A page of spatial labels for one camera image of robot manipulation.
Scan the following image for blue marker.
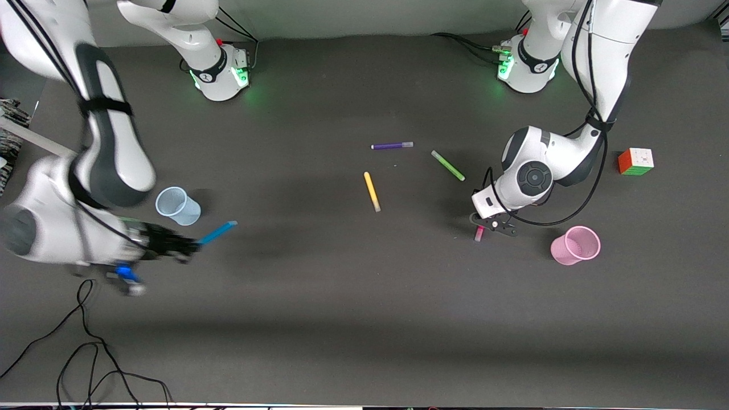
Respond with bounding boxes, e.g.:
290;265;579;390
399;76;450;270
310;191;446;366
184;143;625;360
196;221;238;245

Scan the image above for translucent blue plastic cup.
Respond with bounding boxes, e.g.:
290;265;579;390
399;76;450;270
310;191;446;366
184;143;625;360
155;186;202;226

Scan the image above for green marker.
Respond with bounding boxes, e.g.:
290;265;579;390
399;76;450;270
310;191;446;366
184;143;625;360
431;150;466;182

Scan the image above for pink plastic cup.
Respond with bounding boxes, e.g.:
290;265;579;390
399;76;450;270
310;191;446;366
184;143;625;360
550;225;601;266

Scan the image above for yellow marker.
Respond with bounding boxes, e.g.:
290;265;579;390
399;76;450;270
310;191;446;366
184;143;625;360
364;171;381;212

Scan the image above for colourful puzzle cube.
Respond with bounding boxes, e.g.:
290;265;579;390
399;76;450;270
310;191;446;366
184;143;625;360
618;147;655;177

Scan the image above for white flat bar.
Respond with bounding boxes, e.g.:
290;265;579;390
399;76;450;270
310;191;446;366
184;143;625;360
0;117;78;159

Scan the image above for thin black loose cable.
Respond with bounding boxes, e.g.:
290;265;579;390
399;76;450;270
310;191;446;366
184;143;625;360
0;278;110;380
56;341;174;410

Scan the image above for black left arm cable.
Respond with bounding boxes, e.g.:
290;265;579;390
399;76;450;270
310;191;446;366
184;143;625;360
483;0;611;227

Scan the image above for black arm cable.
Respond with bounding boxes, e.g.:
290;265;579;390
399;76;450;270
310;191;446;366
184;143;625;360
6;0;87;104
483;0;611;227

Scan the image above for grey braided cable sleeve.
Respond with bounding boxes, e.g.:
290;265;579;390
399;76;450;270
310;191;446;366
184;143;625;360
0;98;31;198

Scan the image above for black left arm base cables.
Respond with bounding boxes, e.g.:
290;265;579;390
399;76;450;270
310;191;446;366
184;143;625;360
430;11;533;64

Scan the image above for black arm base cables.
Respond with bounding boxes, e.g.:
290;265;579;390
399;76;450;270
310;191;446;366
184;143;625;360
430;11;533;64
181;7;261;73

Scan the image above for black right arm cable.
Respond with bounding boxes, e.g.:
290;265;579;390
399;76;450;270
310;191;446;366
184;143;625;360
6;0;87;104

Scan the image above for black right arm base cables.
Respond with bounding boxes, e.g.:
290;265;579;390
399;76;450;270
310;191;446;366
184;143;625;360
181;7;261;73

